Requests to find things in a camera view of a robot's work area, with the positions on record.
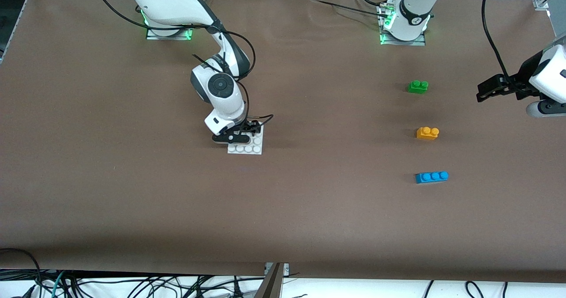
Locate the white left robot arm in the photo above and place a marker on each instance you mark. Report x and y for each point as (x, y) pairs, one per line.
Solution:
(413, 15)

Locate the brown table cover sheet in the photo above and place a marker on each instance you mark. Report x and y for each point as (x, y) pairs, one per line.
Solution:
(309, 200)

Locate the green two-stud block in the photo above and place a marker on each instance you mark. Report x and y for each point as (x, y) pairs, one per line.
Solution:
(418, 87)

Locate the yellow two-stud block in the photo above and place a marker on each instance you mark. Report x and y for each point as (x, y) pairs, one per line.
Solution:
(427, 134)

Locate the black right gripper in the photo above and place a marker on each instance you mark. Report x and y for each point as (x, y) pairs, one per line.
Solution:
(250, 127)

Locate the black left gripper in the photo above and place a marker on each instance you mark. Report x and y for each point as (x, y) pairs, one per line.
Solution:
(518, 82)

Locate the metal corner bracket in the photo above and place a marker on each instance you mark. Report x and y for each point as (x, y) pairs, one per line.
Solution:
(541, 2)

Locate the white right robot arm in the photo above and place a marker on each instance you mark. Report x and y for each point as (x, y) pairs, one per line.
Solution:
(168, 1)

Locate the aluminium profile beam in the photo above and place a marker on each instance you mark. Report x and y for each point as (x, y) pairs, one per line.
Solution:
(269, 287)

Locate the white studded base plate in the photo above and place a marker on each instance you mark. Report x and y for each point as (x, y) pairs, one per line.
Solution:
(247, 148)

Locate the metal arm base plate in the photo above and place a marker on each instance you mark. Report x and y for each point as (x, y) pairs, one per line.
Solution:
(177, 36)
(418, 43)

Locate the small metal bracket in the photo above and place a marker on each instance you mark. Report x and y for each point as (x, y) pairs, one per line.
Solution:
(286, 269)

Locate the blue three-stud block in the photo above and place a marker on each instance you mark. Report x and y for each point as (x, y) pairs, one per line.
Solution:
(431, 177)

